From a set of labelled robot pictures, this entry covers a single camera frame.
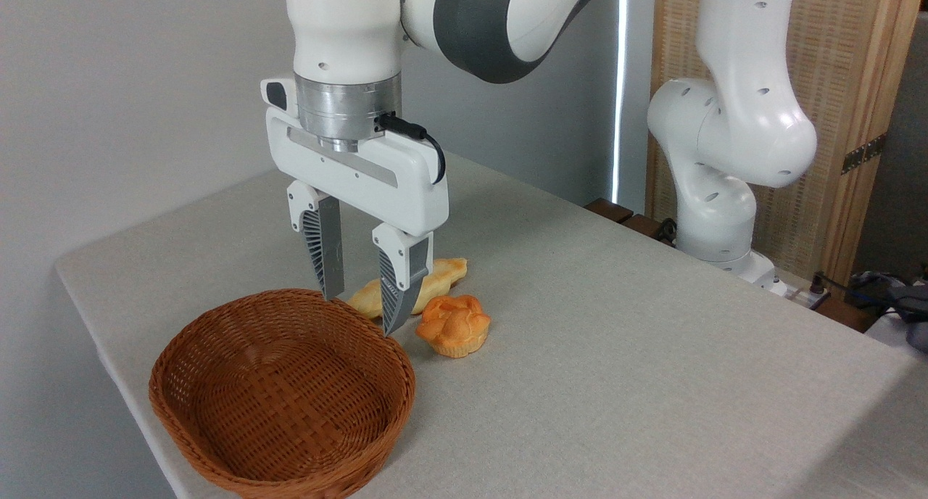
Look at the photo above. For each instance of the dark metal hinge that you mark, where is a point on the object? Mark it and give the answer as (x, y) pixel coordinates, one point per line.
(863, 153)

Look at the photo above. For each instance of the long pale yellow bread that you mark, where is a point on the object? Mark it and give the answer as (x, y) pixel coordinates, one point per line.
(446, 274)

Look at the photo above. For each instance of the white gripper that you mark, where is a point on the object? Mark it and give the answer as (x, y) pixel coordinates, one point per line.
(362, 180)

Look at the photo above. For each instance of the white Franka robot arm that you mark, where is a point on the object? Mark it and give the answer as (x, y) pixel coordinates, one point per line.
(732, 122)

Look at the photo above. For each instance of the dark brown wooden block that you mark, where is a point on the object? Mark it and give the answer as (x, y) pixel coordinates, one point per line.
(642, 225)
(607, 209)

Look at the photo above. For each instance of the brown wicker basket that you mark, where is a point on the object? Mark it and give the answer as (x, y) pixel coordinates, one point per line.
(217, 441)

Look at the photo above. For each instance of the orange flower-shaped bread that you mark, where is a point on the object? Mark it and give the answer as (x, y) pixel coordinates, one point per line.
(457, 328)

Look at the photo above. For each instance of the white power strip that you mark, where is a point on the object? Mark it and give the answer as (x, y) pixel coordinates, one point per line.
(806, 297)

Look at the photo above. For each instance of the wooden woven folding screen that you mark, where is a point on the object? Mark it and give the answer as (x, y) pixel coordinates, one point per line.
(841, 64)

